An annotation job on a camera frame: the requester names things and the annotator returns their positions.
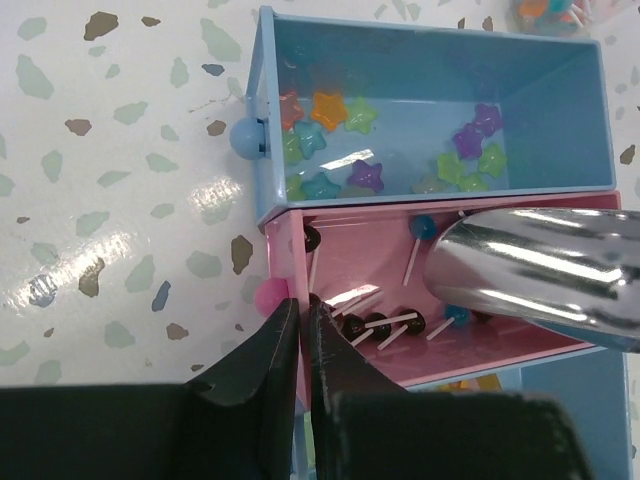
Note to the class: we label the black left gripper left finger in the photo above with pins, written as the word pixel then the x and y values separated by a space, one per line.
pixel 239 417

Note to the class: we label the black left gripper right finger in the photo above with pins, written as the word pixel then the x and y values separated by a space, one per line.
pixel 352 406

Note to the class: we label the clear plastic jar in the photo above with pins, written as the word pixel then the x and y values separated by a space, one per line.
pixel 551 17

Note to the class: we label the blue end candy bin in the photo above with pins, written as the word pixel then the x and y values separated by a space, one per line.
pixel 344 113

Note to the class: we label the pink candy bin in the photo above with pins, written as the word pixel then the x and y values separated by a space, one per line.
pixel 371 267

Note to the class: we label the silver metal scoop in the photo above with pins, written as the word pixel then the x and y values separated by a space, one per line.
pixel 574 271

